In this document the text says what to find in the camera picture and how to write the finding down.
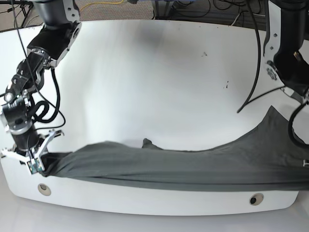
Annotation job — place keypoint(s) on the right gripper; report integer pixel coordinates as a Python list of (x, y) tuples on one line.
[(34, 147)]

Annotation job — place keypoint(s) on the dark grey t-shirt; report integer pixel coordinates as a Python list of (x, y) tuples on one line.
[(263, 159)]

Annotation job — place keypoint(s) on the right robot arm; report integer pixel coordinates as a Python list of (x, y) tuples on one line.
[(19, 113)]

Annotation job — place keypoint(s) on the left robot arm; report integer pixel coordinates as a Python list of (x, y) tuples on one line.
[(285, 32)]

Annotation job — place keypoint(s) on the black tripod stand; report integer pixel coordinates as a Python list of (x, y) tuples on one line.
[(17, 8)]

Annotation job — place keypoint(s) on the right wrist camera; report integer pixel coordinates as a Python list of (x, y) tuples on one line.
[(35, 165)]

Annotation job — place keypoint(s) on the left table cable grommet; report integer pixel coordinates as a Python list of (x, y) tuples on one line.
[(44, 190)]

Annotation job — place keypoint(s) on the table cable grommet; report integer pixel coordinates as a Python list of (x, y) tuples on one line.
[(256, 199), (44, 190)]

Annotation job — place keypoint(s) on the right table cable grommet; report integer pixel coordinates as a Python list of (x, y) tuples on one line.
[(256, 199)]

